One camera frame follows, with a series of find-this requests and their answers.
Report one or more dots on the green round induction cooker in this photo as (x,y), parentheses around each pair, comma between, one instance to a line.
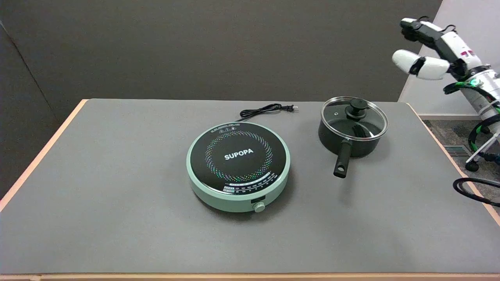
(238,164)

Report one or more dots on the floor air vent grille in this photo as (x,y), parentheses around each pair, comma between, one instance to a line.
(457,151)

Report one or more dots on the glass pot lid black knob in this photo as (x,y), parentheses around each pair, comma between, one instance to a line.
(357,109)

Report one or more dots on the grey table mat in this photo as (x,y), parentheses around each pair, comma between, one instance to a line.
(117,195)

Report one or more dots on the rig stand leg with wheel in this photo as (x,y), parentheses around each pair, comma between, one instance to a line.
(478,154)

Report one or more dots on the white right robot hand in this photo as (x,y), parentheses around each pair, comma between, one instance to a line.
(453,45)

